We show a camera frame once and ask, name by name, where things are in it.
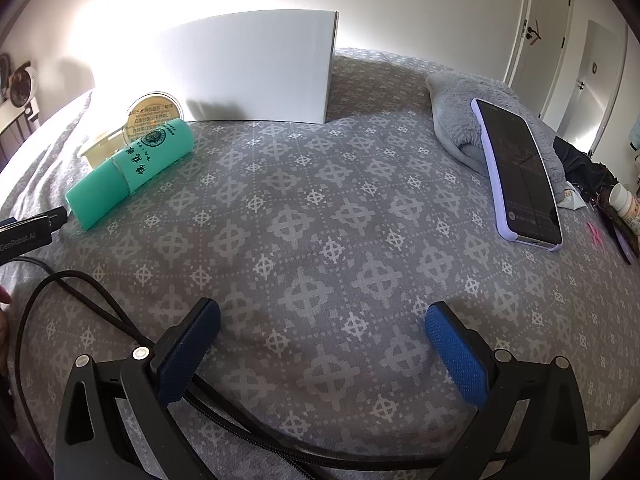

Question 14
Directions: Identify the grey plush pillow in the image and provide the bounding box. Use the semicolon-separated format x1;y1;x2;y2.
426;71;568;193

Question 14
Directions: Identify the teal green bottle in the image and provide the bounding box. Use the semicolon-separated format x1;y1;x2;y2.
66;119;195;231

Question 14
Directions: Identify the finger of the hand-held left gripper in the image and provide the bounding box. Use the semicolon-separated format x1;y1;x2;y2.
15;206;68;235

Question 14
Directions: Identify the cream plastic box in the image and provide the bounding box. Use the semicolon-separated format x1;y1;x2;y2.
80;132;126;170

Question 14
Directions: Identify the phone in lilac case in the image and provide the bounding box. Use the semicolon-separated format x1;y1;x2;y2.
471;98;564;251

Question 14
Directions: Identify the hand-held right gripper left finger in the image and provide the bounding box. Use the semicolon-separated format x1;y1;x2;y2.
54;297;222;480

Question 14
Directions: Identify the dark cloth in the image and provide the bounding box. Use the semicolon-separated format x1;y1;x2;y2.
552;136;618;198

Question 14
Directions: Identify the round yellow tin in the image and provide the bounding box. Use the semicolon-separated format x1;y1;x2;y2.
121;91;185;143

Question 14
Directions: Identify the white pill bottle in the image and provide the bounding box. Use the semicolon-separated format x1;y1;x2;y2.
609;183;640;235

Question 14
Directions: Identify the white round desk fan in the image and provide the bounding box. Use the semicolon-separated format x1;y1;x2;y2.
10;62;38;108

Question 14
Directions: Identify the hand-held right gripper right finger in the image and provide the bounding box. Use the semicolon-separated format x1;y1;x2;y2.
425;301;592;480

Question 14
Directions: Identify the white door round sticker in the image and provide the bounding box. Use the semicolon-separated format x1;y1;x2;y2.
542;20;628;153

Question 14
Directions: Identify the white door dark handle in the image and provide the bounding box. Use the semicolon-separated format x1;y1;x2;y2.
505;0;573;96

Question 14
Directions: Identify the white cardboard box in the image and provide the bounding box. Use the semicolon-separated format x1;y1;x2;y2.
160;10;340;125

